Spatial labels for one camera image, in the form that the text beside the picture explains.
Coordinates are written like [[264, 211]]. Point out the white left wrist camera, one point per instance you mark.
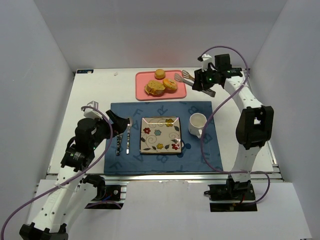
[[91, 113]]

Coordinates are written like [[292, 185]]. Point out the seeded bread sandwich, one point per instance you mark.
[[154, 88]]

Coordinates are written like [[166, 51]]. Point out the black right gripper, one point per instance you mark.
[[198, 80]]

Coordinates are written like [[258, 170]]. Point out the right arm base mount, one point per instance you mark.
[[221, 201]]

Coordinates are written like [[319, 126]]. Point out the white ceramic mug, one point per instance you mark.
[[196, 124]]

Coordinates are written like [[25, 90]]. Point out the silver fork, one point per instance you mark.
[[118, 147]]

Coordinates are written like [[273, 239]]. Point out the pink plastic tray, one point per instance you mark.
[[143, 78]]

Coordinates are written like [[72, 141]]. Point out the silver spoon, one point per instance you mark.
[[130, 123]]

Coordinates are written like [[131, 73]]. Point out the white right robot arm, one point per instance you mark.
[[254, 127]]

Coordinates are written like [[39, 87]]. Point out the silver table knife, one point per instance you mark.
[[121, 142]]

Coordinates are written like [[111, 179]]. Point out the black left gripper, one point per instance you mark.
[[113, 122]]

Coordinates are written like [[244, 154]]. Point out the blue letter-print placemat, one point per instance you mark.
[[197, 155]]

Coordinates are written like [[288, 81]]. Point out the metal kitchen tongs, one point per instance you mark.
[[189, 80]]

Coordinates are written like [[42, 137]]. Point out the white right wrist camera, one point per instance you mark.
[[205, 60]]

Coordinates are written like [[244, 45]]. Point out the small round bun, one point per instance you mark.
[[159, 74]]

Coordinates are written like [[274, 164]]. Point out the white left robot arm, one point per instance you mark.
[[73, 190]]

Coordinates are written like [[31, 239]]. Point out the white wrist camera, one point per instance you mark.
[[91, 113], [205, 60]]

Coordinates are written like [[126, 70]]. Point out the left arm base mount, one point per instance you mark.
[[113, 198]]

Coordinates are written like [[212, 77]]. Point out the square floral ceramic plate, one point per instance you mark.
[[160, 135]]

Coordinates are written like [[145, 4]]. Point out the orange glazed bagel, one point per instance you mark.
[[170, 85]]

